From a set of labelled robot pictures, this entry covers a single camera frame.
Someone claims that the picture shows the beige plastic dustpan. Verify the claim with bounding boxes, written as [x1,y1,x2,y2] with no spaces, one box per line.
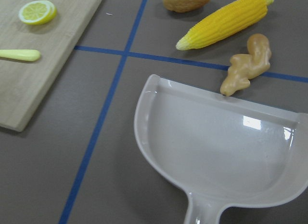
[134,75,308,224]

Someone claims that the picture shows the tan toy ginger root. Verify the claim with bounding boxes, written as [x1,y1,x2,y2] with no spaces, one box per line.
[220,34,272,96]

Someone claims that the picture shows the yellow toy corn cob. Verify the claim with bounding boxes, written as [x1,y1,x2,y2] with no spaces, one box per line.
[176,0,274,51]

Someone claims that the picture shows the brown toy potato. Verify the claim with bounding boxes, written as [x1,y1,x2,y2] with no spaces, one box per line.
[162,0,210,13]

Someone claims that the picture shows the yellow plastic knife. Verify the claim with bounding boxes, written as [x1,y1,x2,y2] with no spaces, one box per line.
[0,49,41,62]

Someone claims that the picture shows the wooden cutting board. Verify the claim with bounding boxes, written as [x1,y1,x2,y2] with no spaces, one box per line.
[0,0,102,132]

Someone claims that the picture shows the yellow lemon slices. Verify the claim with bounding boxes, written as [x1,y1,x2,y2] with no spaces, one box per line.
[18,0,57,25]

